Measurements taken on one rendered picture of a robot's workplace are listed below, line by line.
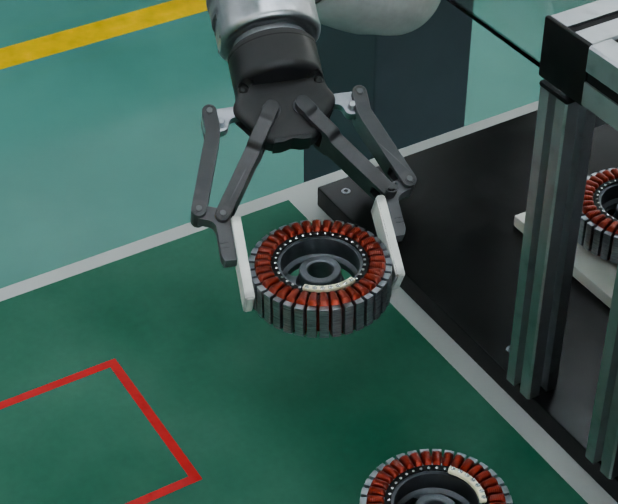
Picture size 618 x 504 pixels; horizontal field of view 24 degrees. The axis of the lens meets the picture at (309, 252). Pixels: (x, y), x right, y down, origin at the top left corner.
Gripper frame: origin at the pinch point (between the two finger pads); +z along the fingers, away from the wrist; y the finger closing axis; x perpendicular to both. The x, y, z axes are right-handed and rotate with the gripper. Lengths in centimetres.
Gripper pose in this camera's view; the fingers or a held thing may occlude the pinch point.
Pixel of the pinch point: (319, 271)
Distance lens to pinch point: 114.0
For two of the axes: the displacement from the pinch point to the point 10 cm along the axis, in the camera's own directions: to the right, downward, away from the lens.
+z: 2.0, 9.2, -3.5
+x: 1.0, -3.8, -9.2
